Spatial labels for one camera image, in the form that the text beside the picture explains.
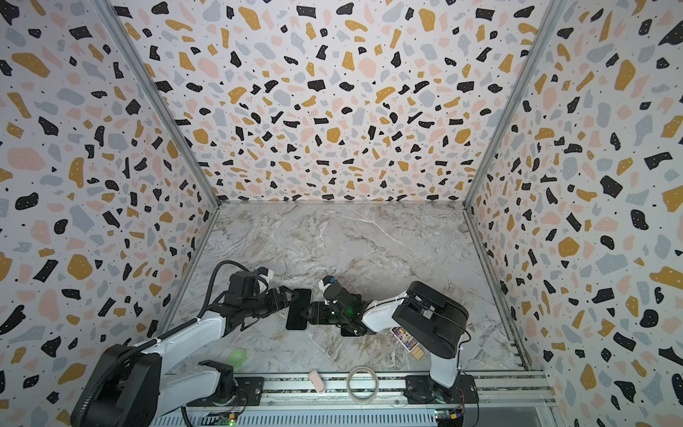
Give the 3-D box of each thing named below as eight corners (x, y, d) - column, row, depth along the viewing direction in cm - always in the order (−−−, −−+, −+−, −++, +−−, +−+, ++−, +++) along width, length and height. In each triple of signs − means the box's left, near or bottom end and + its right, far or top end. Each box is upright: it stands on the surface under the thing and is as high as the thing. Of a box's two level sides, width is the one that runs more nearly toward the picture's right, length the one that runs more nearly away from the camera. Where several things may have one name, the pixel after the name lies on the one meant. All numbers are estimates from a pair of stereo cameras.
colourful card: (410, 354, 83) (411, 352, 81) (388, 332, 87) (389, 329, 85) (418, 345, 84) (419, 343, 82) (396, 324, 89) (397, 321, 87)
